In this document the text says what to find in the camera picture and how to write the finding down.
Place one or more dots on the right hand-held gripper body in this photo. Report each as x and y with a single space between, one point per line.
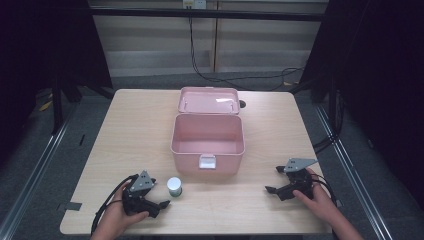
296 183

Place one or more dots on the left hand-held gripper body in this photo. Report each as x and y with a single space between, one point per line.
138 196

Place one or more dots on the small white-lidded green jar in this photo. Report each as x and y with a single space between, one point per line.
174 185

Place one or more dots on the pink plastic storage box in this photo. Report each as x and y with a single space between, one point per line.
207 133

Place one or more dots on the person's right hand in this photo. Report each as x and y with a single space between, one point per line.
320 201

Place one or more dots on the person's left hand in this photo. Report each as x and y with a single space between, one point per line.
115 216

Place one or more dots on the grey tape strip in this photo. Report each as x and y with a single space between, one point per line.
73 206

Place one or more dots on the black metal stand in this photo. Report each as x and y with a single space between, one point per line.
57 106

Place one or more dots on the yellow floor tape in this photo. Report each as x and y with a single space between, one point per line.
45 106

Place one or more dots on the metal floor rail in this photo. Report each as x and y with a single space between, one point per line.
353 173
31 173

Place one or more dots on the black horizontal frame bar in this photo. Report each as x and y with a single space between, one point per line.
206 14

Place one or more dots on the white wall power outlet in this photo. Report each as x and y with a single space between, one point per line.
194 4

